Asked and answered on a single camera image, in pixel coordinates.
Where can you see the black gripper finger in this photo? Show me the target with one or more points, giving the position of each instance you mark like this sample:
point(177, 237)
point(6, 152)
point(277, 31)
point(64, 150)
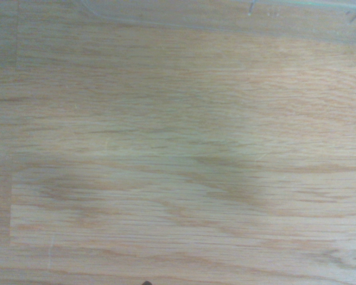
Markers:
point(146, 283)

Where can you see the clear rectangular plastic container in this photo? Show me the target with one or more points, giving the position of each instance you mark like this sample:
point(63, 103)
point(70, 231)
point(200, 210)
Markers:
point(231, 12)

